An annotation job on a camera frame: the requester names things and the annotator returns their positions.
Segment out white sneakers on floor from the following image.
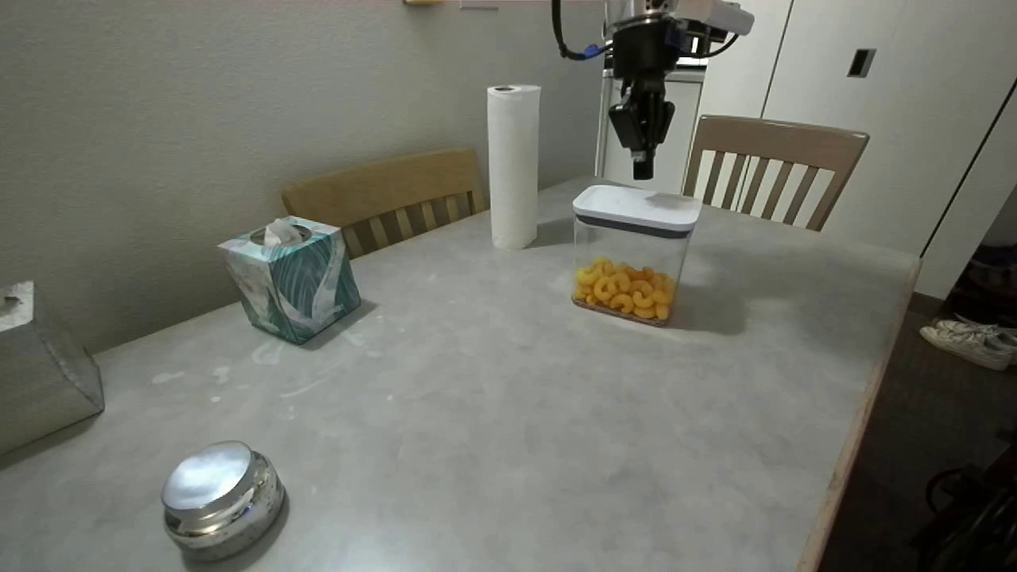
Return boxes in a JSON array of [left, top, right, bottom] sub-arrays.
[[922, 322, 1017, 372]]

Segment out white rectangular container lid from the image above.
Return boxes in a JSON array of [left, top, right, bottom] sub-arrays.
[[574, 186, 703, 240]]

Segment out teal patterned tissue box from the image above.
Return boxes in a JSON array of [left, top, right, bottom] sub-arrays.
[[220, 218, 363, 346]]

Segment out orange cereal rings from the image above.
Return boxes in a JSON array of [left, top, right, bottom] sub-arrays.
[[574, 254, 677, 329]]

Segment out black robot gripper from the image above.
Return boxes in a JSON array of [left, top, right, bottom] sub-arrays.
[[608, 14, 694, 181]]

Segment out light wooden slatted chair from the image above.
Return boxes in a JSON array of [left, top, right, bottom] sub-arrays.
[[683, 116, 867, 231]]

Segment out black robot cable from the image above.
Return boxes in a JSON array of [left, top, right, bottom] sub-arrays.
[[546, 0, 616, 63]]

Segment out white paper towel roll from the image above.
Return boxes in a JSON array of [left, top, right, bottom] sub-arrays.
[[488, 84, 541, 251]]

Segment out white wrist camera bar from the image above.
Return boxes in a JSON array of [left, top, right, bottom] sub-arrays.
[[636, 0, 754, 36]]

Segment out small silver metal tin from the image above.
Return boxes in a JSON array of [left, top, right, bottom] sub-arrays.
[[162, 441, 286, 559]]

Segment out clear plastic food container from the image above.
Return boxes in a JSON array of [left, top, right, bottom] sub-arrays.
[[568, 220, 687, 329]]

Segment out wooden chair by wall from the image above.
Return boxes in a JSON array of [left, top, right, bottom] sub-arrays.
[[283, 151, 488, 258]]

